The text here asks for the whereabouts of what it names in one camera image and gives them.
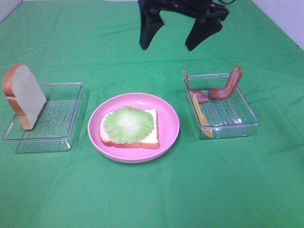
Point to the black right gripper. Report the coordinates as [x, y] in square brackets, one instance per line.
[206, 12]

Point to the toast bread slice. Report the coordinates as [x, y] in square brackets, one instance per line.
[152, 140]
[23, 94]

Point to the green lettuce leaf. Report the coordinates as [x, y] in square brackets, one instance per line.
[128, 124]

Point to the clear plastic tray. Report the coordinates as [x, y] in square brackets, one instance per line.
[56, 125]
[227, 118]

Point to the yellow cheese slice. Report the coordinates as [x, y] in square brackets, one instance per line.
[202, 119]

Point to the bacon strip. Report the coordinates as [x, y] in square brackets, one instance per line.
[200, 96]
[225, 92]

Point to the right clear plastic tray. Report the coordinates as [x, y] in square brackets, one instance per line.
[227, 118]

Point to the green tablecloth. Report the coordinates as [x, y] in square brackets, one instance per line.
[245, 182]

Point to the pink round plate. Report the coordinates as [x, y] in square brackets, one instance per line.
[168, 127]

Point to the left clear plastic tray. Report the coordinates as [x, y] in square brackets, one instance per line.
[56, 125]

